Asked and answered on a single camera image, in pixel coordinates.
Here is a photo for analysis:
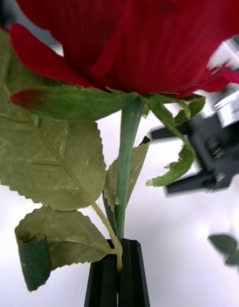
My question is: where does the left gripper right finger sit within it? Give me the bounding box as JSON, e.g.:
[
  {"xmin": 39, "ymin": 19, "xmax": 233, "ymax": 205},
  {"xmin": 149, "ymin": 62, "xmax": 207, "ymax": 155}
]
[{"xmin": 118, "ymin": 238, "xmax": 151, "ymax": 307}]

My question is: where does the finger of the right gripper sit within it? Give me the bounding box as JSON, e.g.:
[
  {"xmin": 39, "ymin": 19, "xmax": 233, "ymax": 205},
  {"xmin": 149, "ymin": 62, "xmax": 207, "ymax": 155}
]
[
  {"xmin": 164, "ymin": 176, "xmax": 209, "ymax": 194},
  {"xmin": 148, "ymin": 124, "xmax": 191, "ymax": 140}
]

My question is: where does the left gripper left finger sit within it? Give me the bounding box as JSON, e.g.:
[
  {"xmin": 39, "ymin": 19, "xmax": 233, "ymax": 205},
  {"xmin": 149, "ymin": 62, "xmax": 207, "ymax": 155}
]
[{"xmin": 84, "ymin": 239, "xmax": 118, "ymax": 307}]

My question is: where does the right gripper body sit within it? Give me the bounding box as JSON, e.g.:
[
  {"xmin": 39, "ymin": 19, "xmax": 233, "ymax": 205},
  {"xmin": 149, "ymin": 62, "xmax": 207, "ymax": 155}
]
[{"xmin": 186, "ymin": 112, "xmax": 239, "ymax": 191}]

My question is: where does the red rose with leaves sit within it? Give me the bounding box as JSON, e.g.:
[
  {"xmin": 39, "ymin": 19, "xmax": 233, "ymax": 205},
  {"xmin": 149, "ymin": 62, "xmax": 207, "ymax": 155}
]
[{"xmin": 0, "ymin": 0, "xmax": 239, "ymax": 293}]

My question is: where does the large dark green leaf twig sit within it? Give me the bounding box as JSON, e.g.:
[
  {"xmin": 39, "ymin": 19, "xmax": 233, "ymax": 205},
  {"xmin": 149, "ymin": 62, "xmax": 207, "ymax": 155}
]
[{"xmin": 208, "ymin": 233, "xmax": 239, "ymax": 267}]

